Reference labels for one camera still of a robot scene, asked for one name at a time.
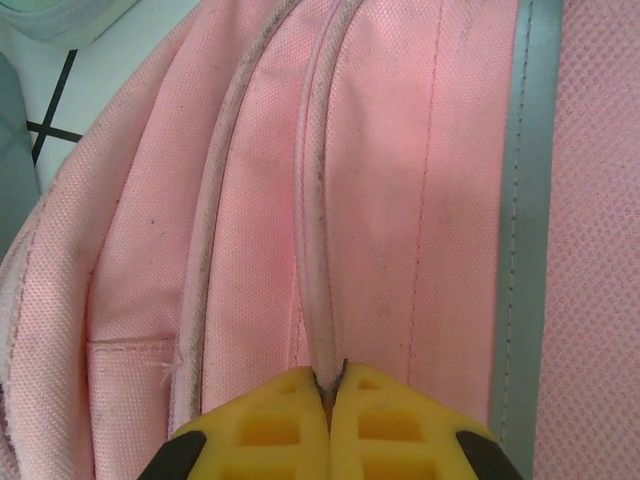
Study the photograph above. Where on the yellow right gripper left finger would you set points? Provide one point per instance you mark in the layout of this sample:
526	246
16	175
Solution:
270	435

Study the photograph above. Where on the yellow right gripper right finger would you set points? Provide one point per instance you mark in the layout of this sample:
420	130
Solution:
390	435

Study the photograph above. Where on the pink student backpack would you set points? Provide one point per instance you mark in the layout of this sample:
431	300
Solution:
400	200

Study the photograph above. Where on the teal book with cream pages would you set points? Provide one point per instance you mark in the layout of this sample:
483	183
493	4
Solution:
12	125

